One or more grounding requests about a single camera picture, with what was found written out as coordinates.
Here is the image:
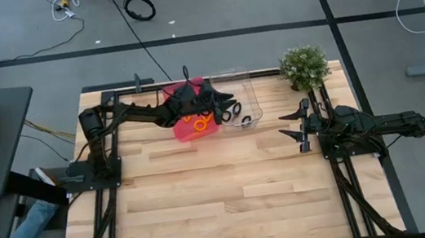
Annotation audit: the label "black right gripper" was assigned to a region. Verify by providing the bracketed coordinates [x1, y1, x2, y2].
[273, 95, 328, 157]

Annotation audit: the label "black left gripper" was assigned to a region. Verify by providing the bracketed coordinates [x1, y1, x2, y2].
[190, 77, 241, 130]

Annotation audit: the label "yellow spring coil keychain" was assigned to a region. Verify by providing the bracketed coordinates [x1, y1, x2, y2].
[199, 111, 216, 124]
[191, 116, 210, 134]

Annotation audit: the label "clear plastic bin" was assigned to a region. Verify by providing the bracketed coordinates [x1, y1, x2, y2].
[206, 64, 267, 136]

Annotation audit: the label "pink plastic bin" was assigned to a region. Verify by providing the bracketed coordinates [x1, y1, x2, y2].
[161, 74, 223, 145]

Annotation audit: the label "potted green plant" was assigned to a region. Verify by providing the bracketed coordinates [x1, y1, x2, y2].
[276, 41, 334, 95]

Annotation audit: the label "black aluminium table frame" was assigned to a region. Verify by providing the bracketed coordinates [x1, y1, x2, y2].
[38, 46, 409, 238]

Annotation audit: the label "long black floor cable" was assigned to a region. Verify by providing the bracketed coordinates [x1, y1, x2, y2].
[108, 0, 174, 87]

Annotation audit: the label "coiled black cable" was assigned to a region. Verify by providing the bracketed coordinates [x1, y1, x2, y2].
[122, 0, 158, 25]

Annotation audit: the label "yellow floor cables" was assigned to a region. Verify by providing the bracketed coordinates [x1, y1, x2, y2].
[23, 112, 77, 147]

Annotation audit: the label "white cable bundle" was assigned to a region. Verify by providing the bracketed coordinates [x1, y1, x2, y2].
[44, 0, 98, 24]

